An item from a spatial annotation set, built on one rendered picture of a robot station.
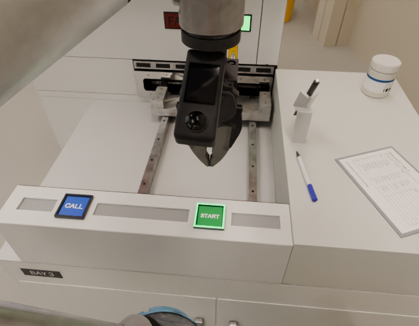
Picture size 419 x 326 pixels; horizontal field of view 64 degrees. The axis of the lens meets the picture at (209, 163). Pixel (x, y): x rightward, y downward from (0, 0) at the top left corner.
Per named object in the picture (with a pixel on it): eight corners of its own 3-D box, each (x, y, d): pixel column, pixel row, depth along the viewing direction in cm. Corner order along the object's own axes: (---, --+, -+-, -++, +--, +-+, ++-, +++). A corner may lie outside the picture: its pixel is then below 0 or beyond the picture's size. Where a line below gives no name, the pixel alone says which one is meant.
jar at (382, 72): (358, 85, 96) (369, 53, 89) (383, 85, 95) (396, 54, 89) (364, 98, 91) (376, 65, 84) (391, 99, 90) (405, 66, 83)
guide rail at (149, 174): (169, 107, 113) (167, 99, 111) (174, 107, 113) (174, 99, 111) (129, 229, 77) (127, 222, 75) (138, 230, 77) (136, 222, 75)
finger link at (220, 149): (231, 147, 56) (233, 100, 50) (229, 172, 52) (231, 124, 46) (212, 146, 56) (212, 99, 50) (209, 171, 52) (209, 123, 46)
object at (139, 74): (139, 94, 114) (134, 68, 107) (269, 100, 111) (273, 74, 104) (138, 96, 113) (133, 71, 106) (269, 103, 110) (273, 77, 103)
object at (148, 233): (40, 225, 78) (16, 184, 68) (279, 244, 74) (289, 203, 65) (20, 261, 71) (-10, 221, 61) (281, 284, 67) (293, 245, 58)
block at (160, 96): (158, 94, 108) (157, 85, 106) (168, 94, 108) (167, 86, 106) (152, 107, 102) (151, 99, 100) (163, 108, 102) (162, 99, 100)
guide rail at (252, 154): (248, 111, 111) (249, 103, 109) (255, 111, 111) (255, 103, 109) (247, 239, 75) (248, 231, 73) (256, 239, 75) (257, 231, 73)
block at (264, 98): (258, 98, 106) (259, 90, 104) (269, 99, 106) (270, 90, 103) (258, 113, 100) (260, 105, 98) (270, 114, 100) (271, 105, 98)
